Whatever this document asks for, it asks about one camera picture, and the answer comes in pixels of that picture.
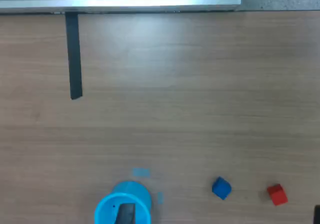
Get red cube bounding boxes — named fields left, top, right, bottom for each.
left=266, top=183, right=289, bottom=207

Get blue cube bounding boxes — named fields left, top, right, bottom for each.
left=211, top=176, right=233, bottom=201

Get blue plastic cup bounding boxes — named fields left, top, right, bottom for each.
left=94, top=181, right=153, bottom=224

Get flat black strip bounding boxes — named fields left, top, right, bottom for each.
left=64, top=12, right=83, bottom=100

